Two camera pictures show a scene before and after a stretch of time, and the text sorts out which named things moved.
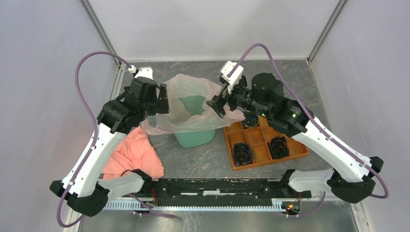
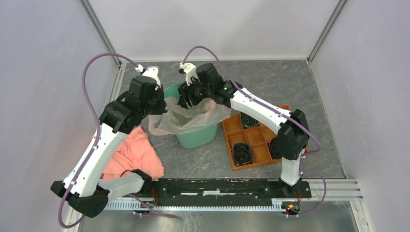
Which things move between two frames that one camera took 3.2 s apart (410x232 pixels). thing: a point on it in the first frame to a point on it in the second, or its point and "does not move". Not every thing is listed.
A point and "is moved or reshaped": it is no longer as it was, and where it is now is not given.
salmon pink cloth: x=135 y=151 does not move
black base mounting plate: x=218 y=192 does not move
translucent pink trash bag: x=189 y=111 is moved or reshaped
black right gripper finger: x=217 y=104 to x=188 y=95
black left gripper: x=163 y=107 does not move
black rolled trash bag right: x=278 y=147 does not move
